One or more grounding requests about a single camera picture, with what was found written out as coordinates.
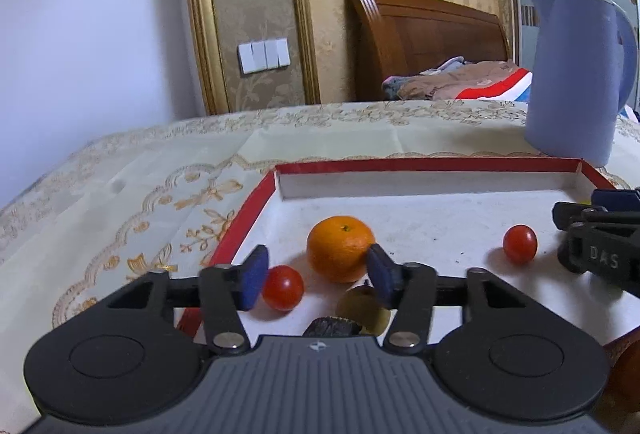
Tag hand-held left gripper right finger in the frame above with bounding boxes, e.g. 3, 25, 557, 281
366, 243, 526, 355

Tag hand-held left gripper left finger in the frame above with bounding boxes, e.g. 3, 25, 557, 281
107, 245, 271, 356

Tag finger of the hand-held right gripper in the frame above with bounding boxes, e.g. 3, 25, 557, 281
552, 201, 640, 231
592, 188, 640, 211

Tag red cherry tomato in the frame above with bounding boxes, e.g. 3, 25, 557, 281
261, 265, 305, 312
502, 224, 538, 264

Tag brown longan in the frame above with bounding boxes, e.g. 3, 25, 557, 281
335, 285, 392, 336

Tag red cardboard box tray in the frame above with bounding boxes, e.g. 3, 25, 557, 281
175, 156, 640, 350

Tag orange mandarin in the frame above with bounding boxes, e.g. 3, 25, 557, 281
306, 215, 376, 285
604, 328, 640, 411

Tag light blue electric kettle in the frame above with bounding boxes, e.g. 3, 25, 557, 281
523, 0, 640, 169

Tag red white blue striped cloth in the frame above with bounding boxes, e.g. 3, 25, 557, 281
452, 68, 533, 104

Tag bundle of bedding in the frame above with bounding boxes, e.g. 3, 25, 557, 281
400, 60, 516, 101

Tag grey blue garment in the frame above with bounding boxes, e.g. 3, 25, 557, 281
382, 56, 466, 100

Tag wooden bed headboard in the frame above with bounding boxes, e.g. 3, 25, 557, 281
345, 0, 513, 102

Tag white wall switch panel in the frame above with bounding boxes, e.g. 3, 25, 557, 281
237, 39, 292, 75

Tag gold wall moulding frame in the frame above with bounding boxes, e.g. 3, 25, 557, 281
181, 0, 321, 116

